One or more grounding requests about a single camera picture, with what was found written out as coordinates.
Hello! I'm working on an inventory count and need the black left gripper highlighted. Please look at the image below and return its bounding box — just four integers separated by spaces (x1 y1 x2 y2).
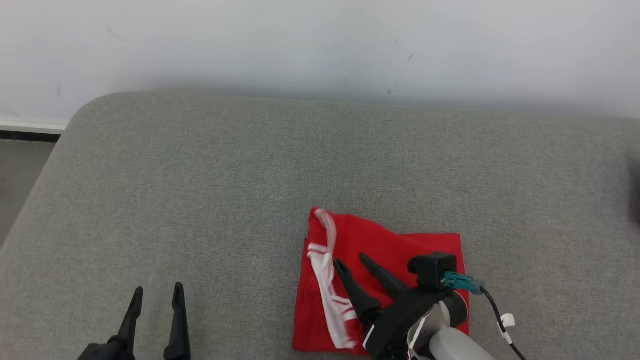
76 282 192 360

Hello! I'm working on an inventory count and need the red white basketball jersey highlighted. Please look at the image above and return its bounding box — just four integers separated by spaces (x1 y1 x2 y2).
292 207 471 357

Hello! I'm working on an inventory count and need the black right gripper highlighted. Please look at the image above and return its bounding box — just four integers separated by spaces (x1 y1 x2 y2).
333 252 454 360

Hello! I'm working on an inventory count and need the white wall baseboard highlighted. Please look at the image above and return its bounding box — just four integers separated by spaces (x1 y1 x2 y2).
0 119 67 144

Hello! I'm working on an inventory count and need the black cable with teal connector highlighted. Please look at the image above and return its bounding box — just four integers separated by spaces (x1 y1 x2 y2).
442 271 527 360

